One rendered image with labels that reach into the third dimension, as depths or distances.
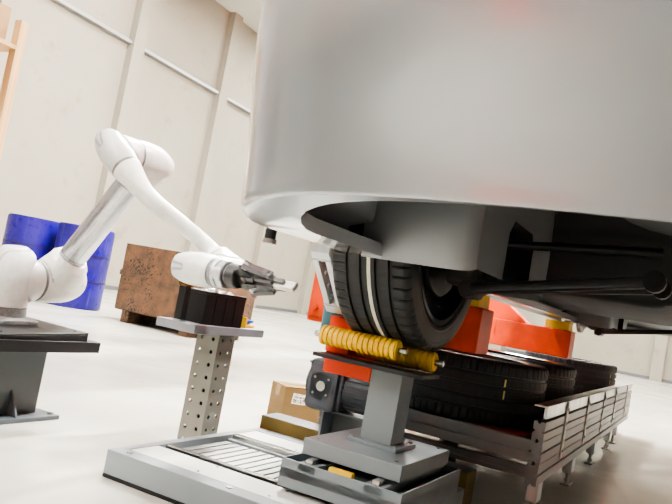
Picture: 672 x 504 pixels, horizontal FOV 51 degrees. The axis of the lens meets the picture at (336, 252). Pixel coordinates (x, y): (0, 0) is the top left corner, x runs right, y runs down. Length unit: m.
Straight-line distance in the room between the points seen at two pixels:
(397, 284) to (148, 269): 5.65
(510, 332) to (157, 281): 3.91
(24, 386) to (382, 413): 1.33
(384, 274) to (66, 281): 1.40
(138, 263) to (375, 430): 5.55
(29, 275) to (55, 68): 10.59
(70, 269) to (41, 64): 10.34
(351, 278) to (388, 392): 0.39
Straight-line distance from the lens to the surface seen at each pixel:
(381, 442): 2.12
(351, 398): 2.47
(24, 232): 8.61
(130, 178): 2.45
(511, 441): 2.60
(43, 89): 13.06
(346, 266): 1.90
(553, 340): 4.42
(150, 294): 7.29
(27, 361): 2.79
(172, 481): 2.07
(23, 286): 2.76
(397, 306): 1.88
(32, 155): 12.93
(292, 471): 2.03
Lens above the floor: 0.62
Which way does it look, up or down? 4 degrees up
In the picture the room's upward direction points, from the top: 10 degrees clockwise
